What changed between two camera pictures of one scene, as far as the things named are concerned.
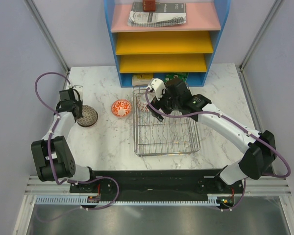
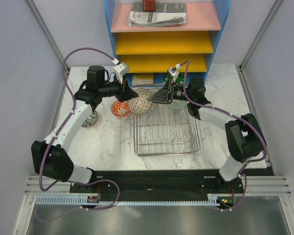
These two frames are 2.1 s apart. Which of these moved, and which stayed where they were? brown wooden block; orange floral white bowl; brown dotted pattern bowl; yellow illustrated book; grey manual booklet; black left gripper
Moved: black left gripper; brown dotted pattern bowl
Stayed: orange floral white bowl; grey manual booklet; brown wooden block; yellow illustrated book
